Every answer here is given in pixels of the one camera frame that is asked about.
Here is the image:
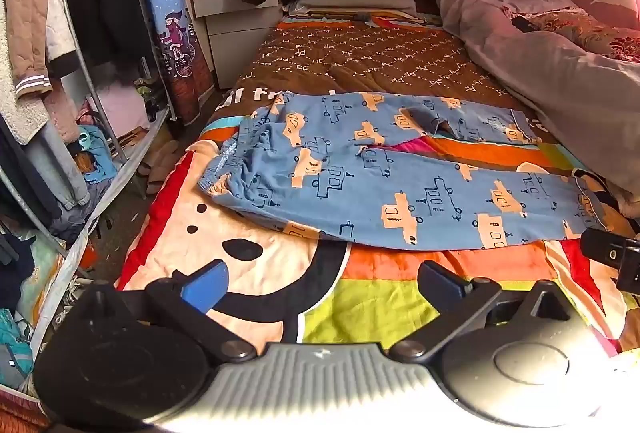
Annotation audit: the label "light blue cloth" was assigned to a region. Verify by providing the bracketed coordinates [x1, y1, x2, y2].
[76, 125, 120, 184]

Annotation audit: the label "colourful printed blanket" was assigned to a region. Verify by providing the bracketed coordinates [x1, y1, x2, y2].
[115, 11, 640, 355]

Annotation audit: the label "floral quilt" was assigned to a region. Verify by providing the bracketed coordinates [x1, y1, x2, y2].
[525, 10, 640, 64]

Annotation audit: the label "blue printed pants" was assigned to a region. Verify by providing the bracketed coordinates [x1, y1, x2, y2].
[196, 90, 614, 252]

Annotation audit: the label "white nightstand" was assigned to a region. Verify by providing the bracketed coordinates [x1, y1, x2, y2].
[192, 0, 282, 90]

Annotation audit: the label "beige quilted jacket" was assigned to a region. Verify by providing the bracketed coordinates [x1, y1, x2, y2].
[4, 0, 77, 100]

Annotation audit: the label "pink cloth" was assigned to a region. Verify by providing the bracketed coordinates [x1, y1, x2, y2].
[88, 85, 151, 130]

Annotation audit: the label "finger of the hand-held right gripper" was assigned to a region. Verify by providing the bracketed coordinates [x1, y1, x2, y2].
[580, 227, 632, 270]

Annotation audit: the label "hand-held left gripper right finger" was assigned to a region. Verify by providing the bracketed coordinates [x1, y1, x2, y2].
[389, 260, 577, 364]

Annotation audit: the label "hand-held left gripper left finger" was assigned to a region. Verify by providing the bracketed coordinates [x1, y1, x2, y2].
[119, 260, 258, 361]

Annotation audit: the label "metal clothes rack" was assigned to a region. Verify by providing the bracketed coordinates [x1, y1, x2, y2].
[0, 0, 176, 274]

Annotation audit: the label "beige slippers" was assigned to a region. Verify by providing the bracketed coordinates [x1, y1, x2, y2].
[137, 140, 187, 196]

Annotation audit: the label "teal bag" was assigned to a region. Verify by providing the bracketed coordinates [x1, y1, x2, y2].
[0, 308, 35, 390]

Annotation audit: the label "grey duvet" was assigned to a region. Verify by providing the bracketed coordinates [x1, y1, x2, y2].
[433, 0, 640, 214]

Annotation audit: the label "grey hanging pants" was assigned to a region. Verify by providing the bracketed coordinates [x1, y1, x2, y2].
[24, 109, 92, 210]

